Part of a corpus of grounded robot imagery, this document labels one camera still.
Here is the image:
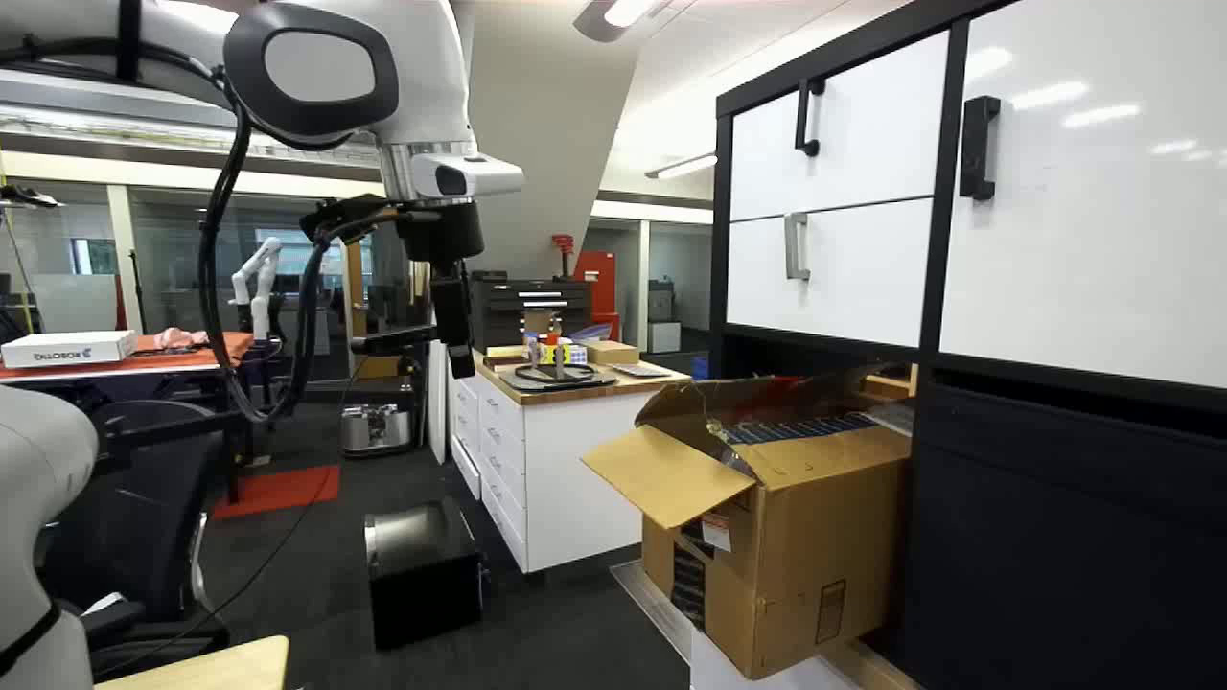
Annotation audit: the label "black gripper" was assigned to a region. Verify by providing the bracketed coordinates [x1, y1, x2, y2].
[390, 200, 487, 383]

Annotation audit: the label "brown carton box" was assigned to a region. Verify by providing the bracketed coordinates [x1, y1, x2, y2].
[585, 366, 921, 682]

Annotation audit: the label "items on cabinet top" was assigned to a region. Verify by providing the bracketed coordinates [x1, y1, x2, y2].
[496, 359, 622, 397]

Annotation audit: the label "small cardboard box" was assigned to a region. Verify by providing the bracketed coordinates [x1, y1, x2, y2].
[585, 337, 646, 372]

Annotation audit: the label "white drawer cabinet wooden top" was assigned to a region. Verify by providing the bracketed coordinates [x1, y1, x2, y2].
[444, 354, 695, 577]

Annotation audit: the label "flat white box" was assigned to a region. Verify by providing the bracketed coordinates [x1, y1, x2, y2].
[0, 324, 144, 377]

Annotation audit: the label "large white cabinet door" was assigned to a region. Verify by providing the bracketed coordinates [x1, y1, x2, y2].
[940, 0, 1227, 392]

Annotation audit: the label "black printer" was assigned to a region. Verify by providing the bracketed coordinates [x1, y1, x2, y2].
[467, 271, 595, 354]

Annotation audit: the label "black horizontal bar stand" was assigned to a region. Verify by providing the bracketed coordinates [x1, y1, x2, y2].
[348, 322, 444, 355]

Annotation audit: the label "colourful cube toy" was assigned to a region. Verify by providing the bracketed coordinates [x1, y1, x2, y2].
[532, 328, 577, 372]

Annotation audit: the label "silver metal container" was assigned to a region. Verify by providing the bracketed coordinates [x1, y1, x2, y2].
[337, 396, 420, 461]

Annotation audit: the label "red machine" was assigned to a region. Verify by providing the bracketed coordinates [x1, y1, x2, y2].
[550, 228, 626, 346]

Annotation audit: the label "red floor mat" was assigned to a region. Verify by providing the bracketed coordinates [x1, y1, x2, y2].
[206, 461, 347, 525]

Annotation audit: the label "black square bin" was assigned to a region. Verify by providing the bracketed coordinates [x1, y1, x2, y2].
[362, 493, 491, 655]

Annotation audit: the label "long ceiling light strip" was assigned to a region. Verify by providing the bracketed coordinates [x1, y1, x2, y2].
[642, 148, 721, 184]

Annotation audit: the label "red top table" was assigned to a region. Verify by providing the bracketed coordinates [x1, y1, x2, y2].
[0, 328, 263, 392]

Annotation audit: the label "ceiling light panel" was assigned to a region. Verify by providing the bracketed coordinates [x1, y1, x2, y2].
[571, 0, 672, 44]

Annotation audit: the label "black office chair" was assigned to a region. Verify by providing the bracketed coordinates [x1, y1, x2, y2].
[36, 392, 263, 682]

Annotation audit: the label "white platform board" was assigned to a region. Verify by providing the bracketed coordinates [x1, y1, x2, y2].
[609, 556, 900, 690]

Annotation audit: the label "light wooden table corner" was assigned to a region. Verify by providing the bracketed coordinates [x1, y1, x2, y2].
[91, 633, 294, 690]

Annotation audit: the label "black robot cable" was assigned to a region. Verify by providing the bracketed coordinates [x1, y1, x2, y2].
[195, 103, 337, 429]

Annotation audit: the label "white cabinet drawer silver handle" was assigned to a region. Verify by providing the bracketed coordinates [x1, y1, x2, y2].
[721, 195, 940, 354]

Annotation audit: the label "white cabinet drawer black handle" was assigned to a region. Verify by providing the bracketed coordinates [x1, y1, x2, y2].
[724, 30, 954, 223]

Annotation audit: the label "black cabinet unit frame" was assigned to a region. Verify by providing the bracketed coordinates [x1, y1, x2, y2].
[707, 0, 1227, 690]

